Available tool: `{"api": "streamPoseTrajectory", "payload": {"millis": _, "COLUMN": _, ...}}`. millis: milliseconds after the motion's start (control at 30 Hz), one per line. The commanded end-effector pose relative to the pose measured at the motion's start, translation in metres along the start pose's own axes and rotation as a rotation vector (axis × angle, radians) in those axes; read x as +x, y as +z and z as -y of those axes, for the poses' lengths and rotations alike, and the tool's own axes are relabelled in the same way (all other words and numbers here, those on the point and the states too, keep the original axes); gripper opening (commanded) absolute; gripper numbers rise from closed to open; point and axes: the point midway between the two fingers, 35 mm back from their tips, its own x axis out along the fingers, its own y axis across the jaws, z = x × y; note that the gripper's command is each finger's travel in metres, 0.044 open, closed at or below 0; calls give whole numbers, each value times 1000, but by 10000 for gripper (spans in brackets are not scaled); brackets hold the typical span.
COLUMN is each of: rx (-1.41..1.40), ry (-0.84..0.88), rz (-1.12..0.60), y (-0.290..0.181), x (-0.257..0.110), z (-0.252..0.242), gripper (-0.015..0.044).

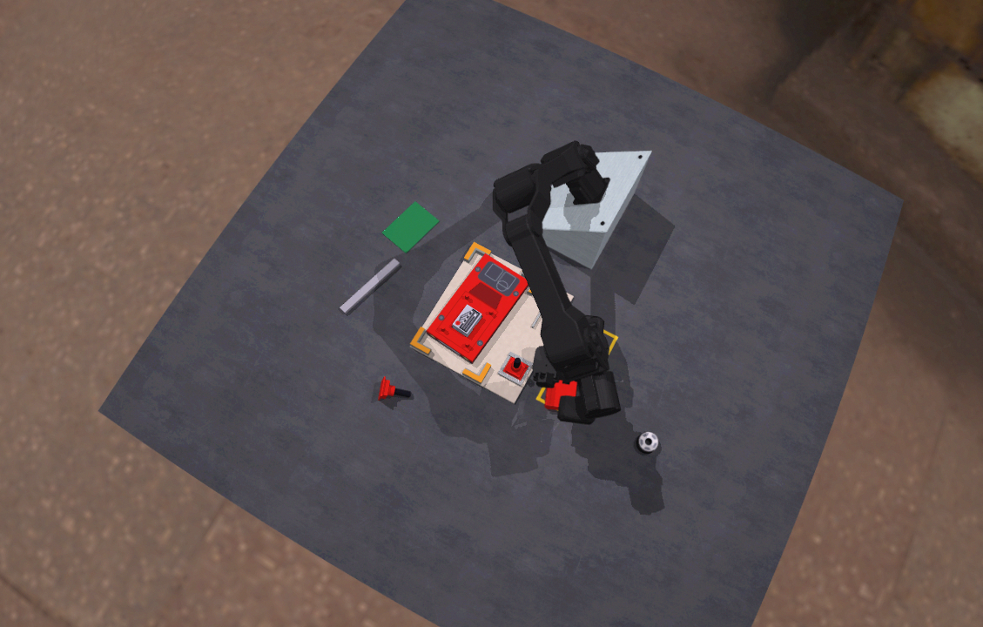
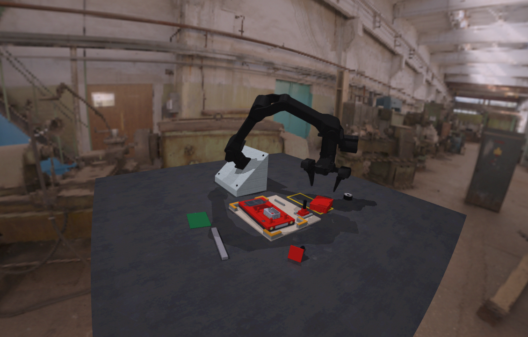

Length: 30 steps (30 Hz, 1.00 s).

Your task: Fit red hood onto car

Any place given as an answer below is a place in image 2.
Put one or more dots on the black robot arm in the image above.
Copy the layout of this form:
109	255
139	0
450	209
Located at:
328	126

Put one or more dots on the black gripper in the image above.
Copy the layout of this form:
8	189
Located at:
309	166

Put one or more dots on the green flat rectangular panel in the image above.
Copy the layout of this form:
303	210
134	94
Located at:
198	220

